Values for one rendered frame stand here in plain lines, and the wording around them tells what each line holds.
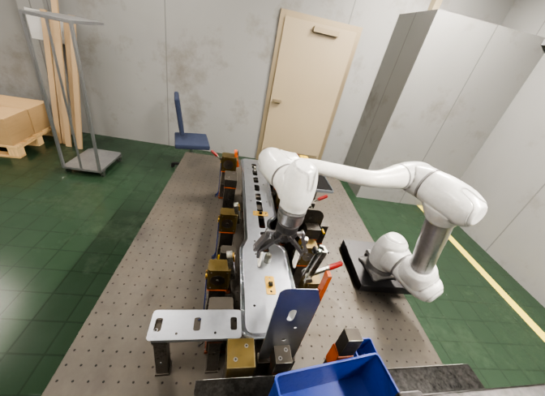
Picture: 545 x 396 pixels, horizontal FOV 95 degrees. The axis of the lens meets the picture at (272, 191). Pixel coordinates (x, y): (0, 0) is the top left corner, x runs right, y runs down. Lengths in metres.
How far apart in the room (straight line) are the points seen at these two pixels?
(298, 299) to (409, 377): 0.50
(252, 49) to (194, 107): 1.22
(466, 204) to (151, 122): 4.20
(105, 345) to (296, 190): 0.99
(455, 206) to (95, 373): 1.39
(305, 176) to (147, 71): 3.81
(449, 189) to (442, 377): 0.61
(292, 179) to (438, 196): 0.55
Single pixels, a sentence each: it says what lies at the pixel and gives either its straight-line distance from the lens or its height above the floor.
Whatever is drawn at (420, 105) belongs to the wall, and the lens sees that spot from 3.85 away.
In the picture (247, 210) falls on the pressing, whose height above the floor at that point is 1.00.
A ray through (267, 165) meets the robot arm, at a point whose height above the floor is 1.48.
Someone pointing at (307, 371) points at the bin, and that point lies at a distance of 0.78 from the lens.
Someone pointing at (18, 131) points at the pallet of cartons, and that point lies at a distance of 4.42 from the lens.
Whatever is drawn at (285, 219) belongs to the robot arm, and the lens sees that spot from 0.79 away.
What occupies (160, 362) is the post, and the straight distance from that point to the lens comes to 1.14.
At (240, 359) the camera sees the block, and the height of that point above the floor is 1.06.
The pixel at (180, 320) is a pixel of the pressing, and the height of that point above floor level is 1.00.
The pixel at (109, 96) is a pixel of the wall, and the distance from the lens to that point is 4.66.
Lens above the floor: 1.84
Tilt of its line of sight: 31 degrees down
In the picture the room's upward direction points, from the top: 13 degrees clockwise
